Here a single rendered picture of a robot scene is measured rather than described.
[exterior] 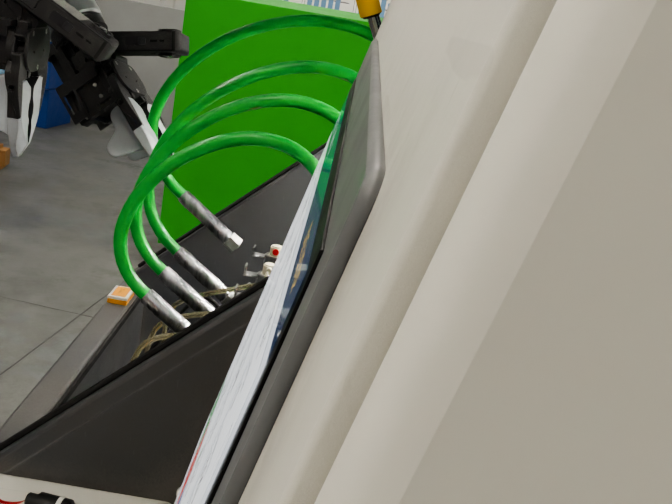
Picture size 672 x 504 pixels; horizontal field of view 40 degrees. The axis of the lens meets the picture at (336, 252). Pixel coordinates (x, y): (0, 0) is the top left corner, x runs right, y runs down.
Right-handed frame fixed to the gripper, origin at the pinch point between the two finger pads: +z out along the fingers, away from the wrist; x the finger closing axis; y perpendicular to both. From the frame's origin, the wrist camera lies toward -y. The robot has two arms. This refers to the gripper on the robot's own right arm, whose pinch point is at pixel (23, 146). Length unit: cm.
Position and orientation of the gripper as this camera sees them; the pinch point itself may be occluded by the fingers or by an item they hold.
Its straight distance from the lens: 110.7
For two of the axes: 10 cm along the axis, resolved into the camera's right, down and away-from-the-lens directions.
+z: -1.7, 9.5, 2.8
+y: -9.9, -1.7, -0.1
